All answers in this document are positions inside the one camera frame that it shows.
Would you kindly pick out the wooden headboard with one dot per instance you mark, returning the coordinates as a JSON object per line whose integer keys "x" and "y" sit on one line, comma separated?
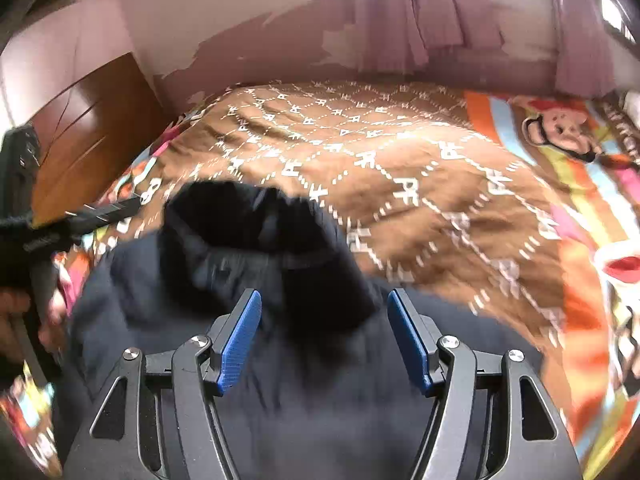
{"x": 100, "y": 125}

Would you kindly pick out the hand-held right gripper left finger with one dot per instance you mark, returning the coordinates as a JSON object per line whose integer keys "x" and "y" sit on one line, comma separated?
{"x": 240, "y": 345}

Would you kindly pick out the pink curtain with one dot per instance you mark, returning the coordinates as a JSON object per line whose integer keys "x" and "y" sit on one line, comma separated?
{"x": 582, "y": 35}
{"x": 415, "y": 10}

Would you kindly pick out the window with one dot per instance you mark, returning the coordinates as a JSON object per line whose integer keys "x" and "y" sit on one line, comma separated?
{"x": 617, "y": 15}

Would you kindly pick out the dark navy jacket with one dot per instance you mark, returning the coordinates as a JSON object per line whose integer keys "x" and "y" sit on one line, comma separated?
{"x": 300, "y": 260}

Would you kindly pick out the person's left hand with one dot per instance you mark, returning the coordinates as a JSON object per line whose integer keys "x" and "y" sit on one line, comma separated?
{"x": 10, "y": 325}

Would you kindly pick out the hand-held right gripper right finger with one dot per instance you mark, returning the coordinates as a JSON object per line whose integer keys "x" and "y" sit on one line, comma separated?
{"x": 407, "y": 340}

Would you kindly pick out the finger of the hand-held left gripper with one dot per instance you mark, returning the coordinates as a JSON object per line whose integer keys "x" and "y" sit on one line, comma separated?
{"x": 95, "y": 215}

